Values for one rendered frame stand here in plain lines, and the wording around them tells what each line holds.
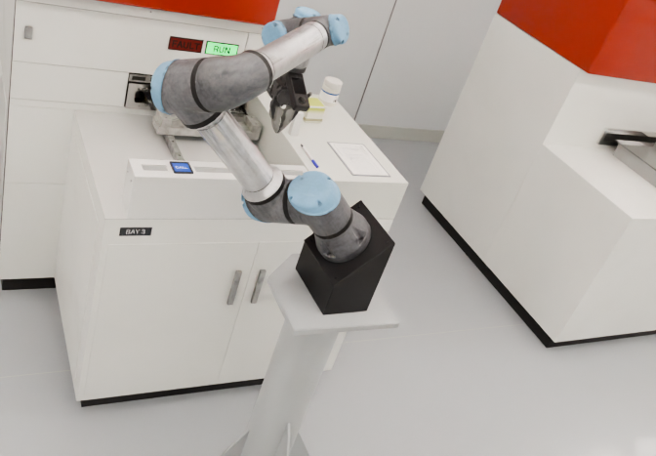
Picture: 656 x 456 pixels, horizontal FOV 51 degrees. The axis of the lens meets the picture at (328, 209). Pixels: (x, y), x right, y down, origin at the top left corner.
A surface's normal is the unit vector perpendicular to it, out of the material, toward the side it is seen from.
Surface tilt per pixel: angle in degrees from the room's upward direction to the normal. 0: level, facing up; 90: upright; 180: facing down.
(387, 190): 90
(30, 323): 0
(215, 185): 90
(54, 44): 90
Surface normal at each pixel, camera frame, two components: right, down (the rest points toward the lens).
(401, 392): 0.29, -0.81
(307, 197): -0.29, -0.57
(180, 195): 0.40, 0.58
